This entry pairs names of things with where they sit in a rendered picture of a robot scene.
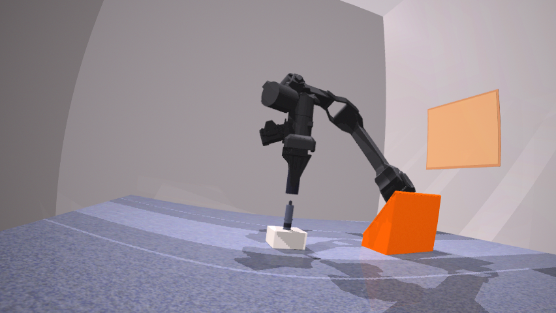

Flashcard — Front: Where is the white rectangular block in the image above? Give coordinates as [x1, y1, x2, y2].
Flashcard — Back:
[266, 226, 308, 250]

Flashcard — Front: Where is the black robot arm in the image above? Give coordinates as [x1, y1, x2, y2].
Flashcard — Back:
[259, 73, 416, 203]

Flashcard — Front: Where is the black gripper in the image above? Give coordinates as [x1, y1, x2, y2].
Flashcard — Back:
[282, 115, 316, 187]

